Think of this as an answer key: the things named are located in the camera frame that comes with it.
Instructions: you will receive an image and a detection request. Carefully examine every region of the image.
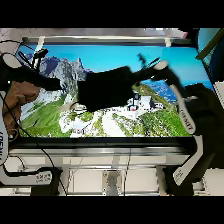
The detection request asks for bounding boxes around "silver frame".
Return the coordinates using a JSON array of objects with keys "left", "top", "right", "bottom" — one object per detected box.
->
[{"left": 0, "top": 35, "right": 224, "bottom": 196}]

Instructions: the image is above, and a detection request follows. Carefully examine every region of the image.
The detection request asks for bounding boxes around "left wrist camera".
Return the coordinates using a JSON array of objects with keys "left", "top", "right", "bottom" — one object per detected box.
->
[{"left": 32, "top": 47, "right": 50, "bottom": 68}]

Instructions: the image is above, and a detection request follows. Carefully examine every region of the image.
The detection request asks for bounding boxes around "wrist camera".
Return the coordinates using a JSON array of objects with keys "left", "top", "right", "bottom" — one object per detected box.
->
[
  {"left": 137, "top": 52, "right": 148, "bottom": 67},
  {"left": 32, "top": 47, "right": 50, "bottom": 68}
]

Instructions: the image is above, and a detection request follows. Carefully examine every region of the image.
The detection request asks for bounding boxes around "black cable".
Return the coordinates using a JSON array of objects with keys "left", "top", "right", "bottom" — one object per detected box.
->
[
  {"left": 1, "top": 96, "right": 67, "bottom": 196},
  {"left": 123, "top": 146, "right": 132, "bottom": 196}
]

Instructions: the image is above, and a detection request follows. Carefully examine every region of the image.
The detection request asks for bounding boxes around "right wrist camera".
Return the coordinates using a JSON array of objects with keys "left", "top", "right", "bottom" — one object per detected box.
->
[{"left": 137, "top": 52, "right": 148, "bottom": 67}]

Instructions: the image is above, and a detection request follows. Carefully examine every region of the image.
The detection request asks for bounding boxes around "brown garment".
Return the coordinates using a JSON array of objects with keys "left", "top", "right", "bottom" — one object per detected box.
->
[{"left": 2, "top": 81, "right": 43, "bottom": 135}]

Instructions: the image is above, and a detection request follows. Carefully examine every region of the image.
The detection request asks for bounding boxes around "black garment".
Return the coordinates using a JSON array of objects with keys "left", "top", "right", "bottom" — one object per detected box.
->
[{"left": 76, "top": 65, "right": 142, "bottom": 113}]

